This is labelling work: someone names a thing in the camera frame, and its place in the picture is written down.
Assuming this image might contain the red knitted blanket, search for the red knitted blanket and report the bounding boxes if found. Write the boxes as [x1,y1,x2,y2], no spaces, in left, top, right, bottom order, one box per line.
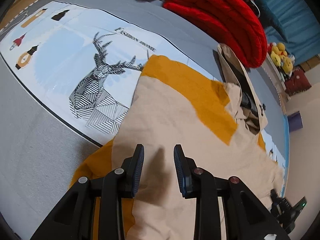
[163,0,267,68]

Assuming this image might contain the purple box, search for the purple box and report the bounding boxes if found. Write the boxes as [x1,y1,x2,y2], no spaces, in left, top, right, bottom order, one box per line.
[287,111,303,132]

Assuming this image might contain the beige and mustard jacket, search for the beige and mustard jacket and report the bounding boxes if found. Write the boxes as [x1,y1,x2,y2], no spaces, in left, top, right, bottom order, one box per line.
[74,44,283,239]

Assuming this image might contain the yellow plush toys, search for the yellow plush toys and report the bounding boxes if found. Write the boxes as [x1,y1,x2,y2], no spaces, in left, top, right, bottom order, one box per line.
[267,42,295,76]

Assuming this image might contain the teal blue cushion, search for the teal blue cushion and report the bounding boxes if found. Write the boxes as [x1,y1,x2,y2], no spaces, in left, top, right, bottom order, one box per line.
[256,0,319,65]

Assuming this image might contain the grey deer print bedsheet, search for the grey deer print bedsheet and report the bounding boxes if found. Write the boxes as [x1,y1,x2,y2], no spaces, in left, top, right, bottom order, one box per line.
[1,0,287,239]

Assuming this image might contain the dark red bag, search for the dark red bag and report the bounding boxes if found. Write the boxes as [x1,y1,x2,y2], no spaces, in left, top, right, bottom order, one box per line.
[285,68,312,96]

